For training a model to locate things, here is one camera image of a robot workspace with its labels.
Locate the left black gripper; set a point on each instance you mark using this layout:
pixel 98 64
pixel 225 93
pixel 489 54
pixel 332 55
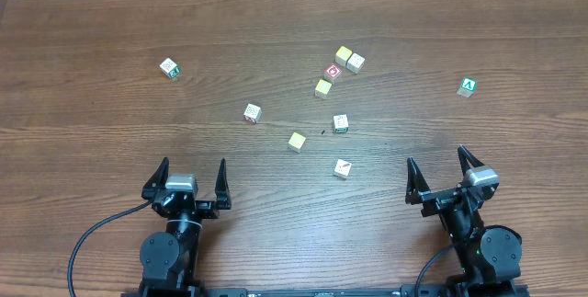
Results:
pixel 213 206

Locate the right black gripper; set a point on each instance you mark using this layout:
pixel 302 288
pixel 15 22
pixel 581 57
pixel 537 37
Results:
pixel 441 196

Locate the white block with red stroke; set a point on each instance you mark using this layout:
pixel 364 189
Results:
pixel 342 168

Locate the white block with green edge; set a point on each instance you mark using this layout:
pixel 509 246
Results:
pixel 340 123

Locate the yellow top wooden block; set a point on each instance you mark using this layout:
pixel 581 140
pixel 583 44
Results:
pixel 296 142

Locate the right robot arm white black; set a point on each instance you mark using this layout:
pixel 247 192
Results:
pixel 489 255

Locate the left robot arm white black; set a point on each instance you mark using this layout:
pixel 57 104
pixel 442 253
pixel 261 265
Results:
pixel 169 257

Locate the green letter wooden block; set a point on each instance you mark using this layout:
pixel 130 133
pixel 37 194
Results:
pixel 467 87

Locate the white block with green side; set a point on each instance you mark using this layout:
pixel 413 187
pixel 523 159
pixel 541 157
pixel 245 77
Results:
pixel 170 68

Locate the white block at top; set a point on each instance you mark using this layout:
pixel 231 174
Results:
pixel 355 63

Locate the yellow block near centre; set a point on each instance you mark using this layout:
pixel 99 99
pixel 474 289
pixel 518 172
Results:
pixel 322 89

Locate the red circle wooden block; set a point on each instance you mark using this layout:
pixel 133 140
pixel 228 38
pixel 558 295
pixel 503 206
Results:
pixel 332 73

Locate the yellow block at top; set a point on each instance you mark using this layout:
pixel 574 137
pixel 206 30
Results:
pixel 342 56

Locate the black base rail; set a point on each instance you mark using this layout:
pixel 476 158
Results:
pixel 406 290

